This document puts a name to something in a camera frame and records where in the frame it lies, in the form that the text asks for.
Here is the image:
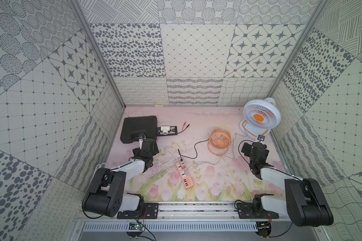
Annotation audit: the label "black USB cable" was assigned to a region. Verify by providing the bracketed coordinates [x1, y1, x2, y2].
[177, 138, 210, 163]

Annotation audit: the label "pink power strip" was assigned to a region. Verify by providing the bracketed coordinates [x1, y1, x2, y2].
[176, 161, 194, 189]

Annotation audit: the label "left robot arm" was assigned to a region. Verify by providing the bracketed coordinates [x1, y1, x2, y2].
[81, 138, 159, 219]

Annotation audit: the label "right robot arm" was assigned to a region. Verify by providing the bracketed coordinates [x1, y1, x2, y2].
[234, 141, 334, 227]

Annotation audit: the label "small orange desk fan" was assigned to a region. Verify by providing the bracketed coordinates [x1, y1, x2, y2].
[207, 128, 232, 156]

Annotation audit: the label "white and orange fan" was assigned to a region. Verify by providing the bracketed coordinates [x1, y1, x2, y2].
[239, 97, 282, 140]

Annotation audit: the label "black plastic tool case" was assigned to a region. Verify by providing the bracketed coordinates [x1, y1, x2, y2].
[120, 115, 157, 144]

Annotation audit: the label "black tray with white adapter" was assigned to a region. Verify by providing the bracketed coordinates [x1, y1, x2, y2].
[157, 126, 178, 137]

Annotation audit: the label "red and black test leads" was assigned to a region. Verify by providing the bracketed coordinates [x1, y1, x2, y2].
[178, 123, 190, 134]

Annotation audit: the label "right circuit board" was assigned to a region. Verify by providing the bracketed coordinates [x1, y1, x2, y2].
[256, 222, 272, 238]

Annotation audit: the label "left green circuit board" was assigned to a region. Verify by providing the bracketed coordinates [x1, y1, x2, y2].
[126, 223, 145, 237]

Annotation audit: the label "white power strip cable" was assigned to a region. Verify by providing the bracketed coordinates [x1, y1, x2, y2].
[93, 144, 179, 178]

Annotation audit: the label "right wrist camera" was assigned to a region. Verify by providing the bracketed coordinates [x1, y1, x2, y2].
[256, 135, 265, 144]

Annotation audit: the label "aluminium mounting rail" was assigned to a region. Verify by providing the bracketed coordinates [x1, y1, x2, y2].
[73, 201, 269, 223]

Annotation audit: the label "white slotted cable duct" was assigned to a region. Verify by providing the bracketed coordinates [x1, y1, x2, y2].
[82, 221, 257, 232]

